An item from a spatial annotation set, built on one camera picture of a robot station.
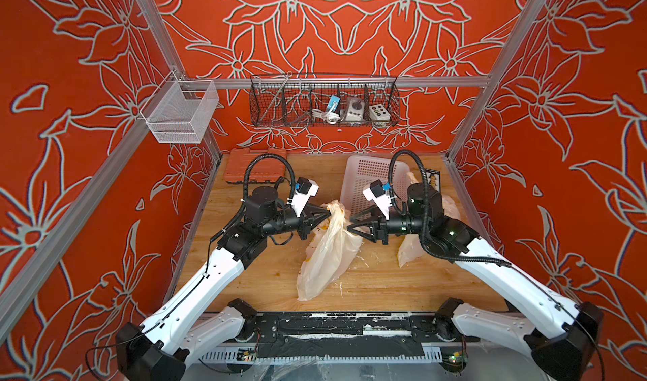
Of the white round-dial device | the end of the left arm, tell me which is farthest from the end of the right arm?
the white round-dial device

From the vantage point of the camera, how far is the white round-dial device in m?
0.92

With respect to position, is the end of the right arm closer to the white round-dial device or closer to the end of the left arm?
the end of the left arm
